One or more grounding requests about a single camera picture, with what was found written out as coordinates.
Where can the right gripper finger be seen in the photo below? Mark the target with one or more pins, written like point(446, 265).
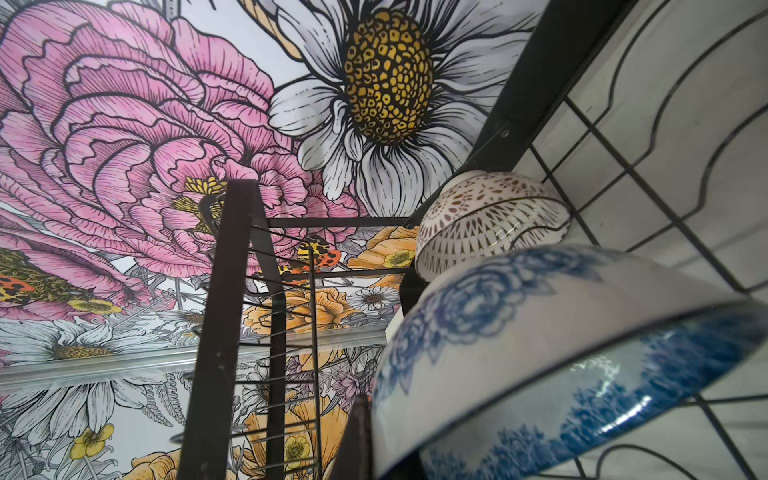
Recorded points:
point(354, 457)

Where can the blue floral bowl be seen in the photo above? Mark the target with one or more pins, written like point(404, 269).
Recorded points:
point(510, 365)

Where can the aluminium wall corner profile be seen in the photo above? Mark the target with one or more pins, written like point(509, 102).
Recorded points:
point(75, 371)

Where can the black wire dish rack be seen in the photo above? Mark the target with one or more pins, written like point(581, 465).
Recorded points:
point(662, 154)

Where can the maroon patterned white bowl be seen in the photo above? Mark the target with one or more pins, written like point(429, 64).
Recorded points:
point(482, 214)

